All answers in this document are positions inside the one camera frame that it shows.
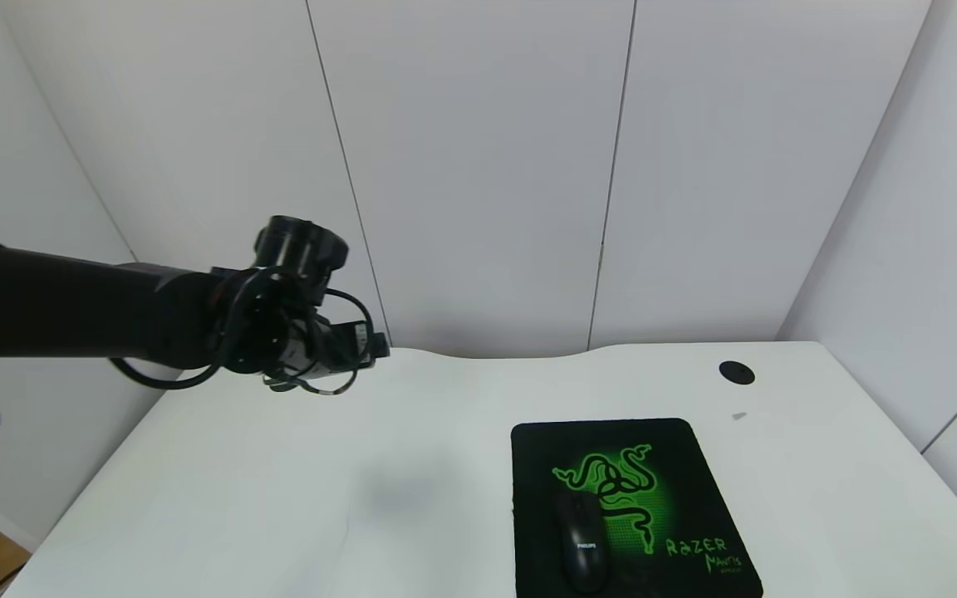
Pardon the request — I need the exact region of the black green Razer mouse pad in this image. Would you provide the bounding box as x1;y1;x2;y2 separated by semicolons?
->
510;418;763;598

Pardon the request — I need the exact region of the black Philips computer mouse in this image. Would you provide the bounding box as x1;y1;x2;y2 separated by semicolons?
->
551;490;611;596

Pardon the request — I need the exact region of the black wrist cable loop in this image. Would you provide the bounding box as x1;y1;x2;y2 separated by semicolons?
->
109;267;376;396

